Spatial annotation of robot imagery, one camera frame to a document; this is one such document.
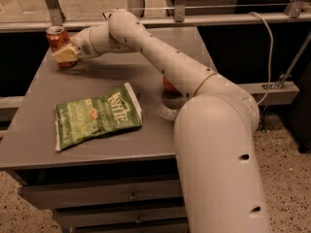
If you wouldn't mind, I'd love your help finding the bottom grey drawer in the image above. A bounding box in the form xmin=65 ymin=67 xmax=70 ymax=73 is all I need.
xmin=73 ymin=220 xmax=190 ymax=233

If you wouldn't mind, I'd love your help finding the grey drawer cabinet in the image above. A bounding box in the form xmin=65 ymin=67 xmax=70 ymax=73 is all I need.
xmin=0 ymin=26 xmax=227 ymax=233

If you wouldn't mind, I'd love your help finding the grey metal railing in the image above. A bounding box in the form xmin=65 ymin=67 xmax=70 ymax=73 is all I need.
xmin=0 ymin=0 xmax=311 ymax=33

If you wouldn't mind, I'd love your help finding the red coke can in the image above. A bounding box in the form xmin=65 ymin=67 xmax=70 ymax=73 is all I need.
xmin=46 ymin=26 xmax=78 ymax=69

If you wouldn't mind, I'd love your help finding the middle grey drawer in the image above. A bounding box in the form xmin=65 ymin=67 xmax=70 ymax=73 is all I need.
xmin=52 ymin=207 xmax=187 ymax=227

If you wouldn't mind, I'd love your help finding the top grey drawer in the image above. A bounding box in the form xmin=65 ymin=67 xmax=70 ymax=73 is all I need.
xmin=18 ymin=180 xmax=181 ymax=210

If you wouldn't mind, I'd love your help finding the red apple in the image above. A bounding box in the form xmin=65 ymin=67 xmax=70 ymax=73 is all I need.
xmin=162 ymin=77 xmax=178 ymax=93

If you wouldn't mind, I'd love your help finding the white cable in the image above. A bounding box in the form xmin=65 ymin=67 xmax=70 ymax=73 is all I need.
xmin=248 ymin=12 xmax=274 ymax=106

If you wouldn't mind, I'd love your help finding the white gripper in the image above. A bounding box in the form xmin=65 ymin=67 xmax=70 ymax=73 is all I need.
xmin=52 ymin=27 xmax=99 ymax=63

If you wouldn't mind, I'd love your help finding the grey drawer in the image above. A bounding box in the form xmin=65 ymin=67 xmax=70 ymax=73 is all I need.
xmin=73 ymin=220 xmax=190 ymax=233
xmin=18 ymin=180 xmax=181 ymax=210
xmin=52 ymin=207 xmax=187 ymax=227

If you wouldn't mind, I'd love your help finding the green kettle chips bag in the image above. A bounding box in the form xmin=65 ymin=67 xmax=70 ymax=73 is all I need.
xmin=55 ymin=83 xmax=142 ymax=151

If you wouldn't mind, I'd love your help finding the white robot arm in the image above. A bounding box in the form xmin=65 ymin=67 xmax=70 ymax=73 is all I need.
xmin=52 ymin=11 xmax=271 ymax=233

